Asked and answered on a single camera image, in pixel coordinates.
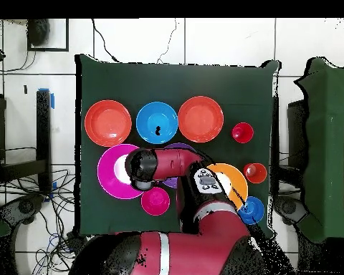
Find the light blue plastic bowl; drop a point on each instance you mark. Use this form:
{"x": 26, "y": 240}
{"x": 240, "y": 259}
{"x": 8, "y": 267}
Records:
{"x": 149, "y": 114}

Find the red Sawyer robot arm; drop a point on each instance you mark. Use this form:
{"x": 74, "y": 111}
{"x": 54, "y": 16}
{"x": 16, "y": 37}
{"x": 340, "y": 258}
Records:
{"x": 195, "y": 252}

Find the black office chair base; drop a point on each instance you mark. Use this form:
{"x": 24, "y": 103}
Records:
{"x": 289, "y": 207}
{"x": 25, "y": 206}

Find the large magenta plastic bowl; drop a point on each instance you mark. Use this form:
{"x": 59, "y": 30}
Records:
{"x": 109, "y": 177}

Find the small crimson plastic bowl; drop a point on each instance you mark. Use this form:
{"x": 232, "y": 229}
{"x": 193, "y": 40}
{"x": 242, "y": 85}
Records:
{"x": 155, "y": 201}

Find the purple plastic bowl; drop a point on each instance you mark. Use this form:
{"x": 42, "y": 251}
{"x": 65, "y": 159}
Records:
{"x": 179, "y": 146}

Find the black power brick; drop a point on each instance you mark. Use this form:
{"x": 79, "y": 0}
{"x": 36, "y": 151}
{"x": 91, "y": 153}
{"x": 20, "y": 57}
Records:
{"x": 76, "y": 240}

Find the black box beside table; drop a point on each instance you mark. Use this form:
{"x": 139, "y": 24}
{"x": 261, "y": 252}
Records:
{"x": 296, "y": 129}

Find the large orange plastic bowl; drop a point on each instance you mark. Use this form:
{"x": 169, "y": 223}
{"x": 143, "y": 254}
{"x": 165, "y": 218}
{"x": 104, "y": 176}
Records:
{"x": 238, "y": 180}

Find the black square floor frame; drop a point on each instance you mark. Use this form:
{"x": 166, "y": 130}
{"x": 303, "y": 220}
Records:
{"x": 66, "y": 34}

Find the dark green tablecloth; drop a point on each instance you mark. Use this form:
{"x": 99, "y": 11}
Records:
{"x": 132, "y": 83}

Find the red-orange plastic bowl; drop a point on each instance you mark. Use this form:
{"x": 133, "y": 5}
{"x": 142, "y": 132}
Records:
{"x": 108, "y": 123}
{"x": 200, "y": 119}

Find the orange plastic cup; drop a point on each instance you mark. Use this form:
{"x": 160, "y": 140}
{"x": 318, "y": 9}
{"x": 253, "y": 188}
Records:
{"x": 255, "y": 173}

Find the red plastic cup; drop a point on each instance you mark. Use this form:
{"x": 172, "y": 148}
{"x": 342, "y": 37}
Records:
{"x": 242, "y": 132}

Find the small dark blue bowl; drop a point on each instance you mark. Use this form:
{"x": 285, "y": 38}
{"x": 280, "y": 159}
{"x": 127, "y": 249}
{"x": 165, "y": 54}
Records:
{"x": 253, "y": 210}

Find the person's black shoe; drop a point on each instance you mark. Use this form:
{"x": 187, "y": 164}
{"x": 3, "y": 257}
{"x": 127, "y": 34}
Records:
{"x": 38, "y": 31}

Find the black bench frame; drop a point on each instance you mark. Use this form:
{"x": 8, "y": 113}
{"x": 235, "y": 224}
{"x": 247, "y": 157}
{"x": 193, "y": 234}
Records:
{"x": 43, "y": 129}

